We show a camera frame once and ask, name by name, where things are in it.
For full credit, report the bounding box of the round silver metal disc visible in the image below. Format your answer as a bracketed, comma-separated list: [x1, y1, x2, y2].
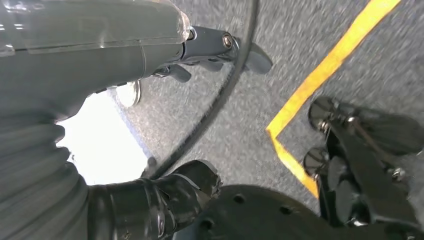
[115, 80, 143, 108]

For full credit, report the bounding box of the yellow floor tape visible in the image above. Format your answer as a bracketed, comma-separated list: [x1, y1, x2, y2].
[265, 0, 402, 199]

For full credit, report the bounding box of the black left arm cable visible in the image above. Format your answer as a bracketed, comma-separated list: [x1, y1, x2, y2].
[142, 0, 261, 180]

